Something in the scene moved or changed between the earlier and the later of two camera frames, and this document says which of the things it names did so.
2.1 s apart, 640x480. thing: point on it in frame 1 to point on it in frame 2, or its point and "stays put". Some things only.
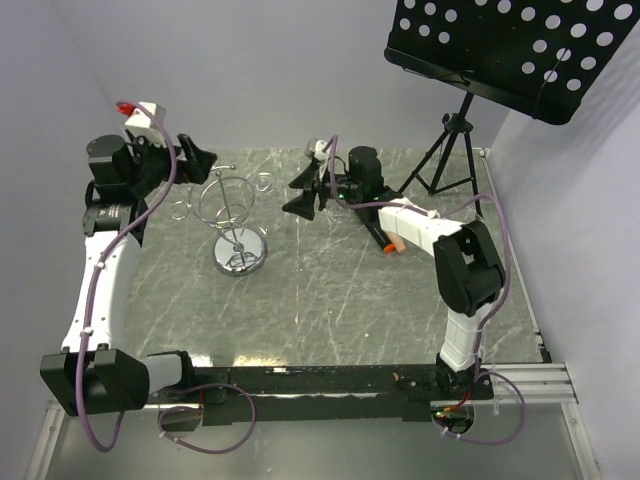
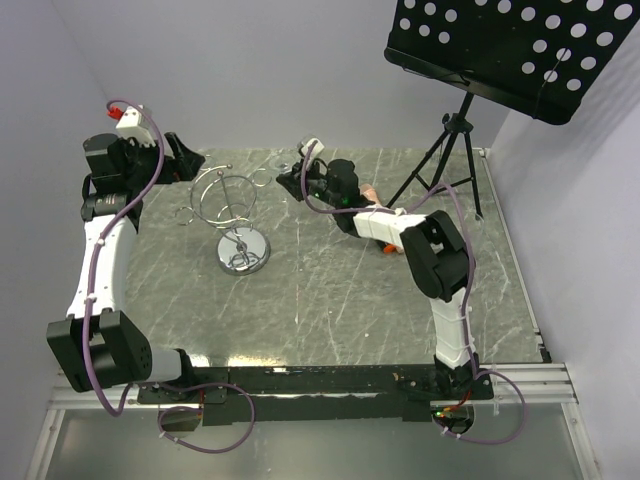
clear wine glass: (264, 182) to (283, 162)
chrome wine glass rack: (224, 203) stays put
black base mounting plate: (293, 395) stays put
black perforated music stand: (541, 57) stays put
